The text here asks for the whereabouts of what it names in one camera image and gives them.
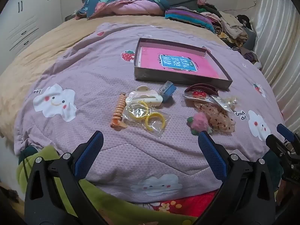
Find bagged pearl earrings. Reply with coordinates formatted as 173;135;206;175
211;95;237;112

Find striped folded cloth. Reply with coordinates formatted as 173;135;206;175
165;8;217;32

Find white hair claw clip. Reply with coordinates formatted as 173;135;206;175
125;86;163;108

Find white bag of clothes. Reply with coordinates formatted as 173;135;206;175
239;47;262;69

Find purple printed blanket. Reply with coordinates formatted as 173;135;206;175
13;22;285;203

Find pink pompom hair tie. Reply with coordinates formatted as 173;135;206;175
187;112;210;135

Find dark red hair clip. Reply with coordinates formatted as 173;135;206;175
184;83;219;96

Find cream curtain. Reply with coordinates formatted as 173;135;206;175
252;0;300;132

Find tan bed sheet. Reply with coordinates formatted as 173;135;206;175
0;14;230;136

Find beige dotted hair bow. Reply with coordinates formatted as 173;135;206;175
193;100;236;134

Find teal strawberry quilt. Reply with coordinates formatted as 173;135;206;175
75;0;175;20

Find white wardrobe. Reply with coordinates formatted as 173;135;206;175
0;0;68;75

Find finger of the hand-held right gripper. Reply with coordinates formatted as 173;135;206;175
277;124;300;144
265;134;298;161

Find green blanket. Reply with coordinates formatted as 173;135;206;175
16;145;197;225

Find orange spiral hair tie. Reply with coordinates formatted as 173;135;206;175
110;93;128;130

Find dark teal cloth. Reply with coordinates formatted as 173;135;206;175
18;146;45;163

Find red floral cloth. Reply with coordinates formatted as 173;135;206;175
138;191;217;217

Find shallow cardboard box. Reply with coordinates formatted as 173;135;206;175
134;37;233;91

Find cherry earrings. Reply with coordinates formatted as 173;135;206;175
183;90;215;104

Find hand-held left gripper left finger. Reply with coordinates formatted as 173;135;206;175
25;131;108;225

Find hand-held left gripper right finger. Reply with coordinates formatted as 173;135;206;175
197;131;278;225

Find pile of clothes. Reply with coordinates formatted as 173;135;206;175
197;0;258;50

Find bagged yellow hoop earrings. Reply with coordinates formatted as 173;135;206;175
122;98;170;139

